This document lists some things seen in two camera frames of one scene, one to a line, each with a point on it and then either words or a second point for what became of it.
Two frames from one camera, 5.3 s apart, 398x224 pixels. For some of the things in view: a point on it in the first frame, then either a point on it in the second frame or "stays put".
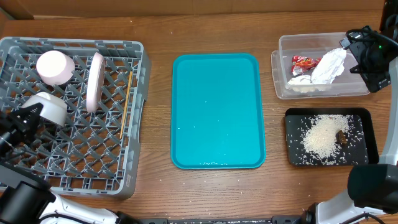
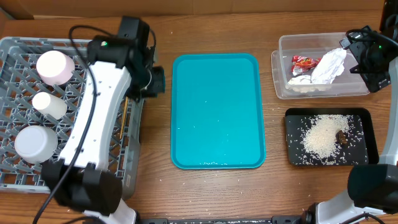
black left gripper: [27, 128] to [158, 84]
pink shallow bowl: [55, 67] stays put
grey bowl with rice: [54, 110] to [36, 144]
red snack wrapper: [301, 65] stays put
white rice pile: [320, 139] stays put
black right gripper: [378, 78] stays put
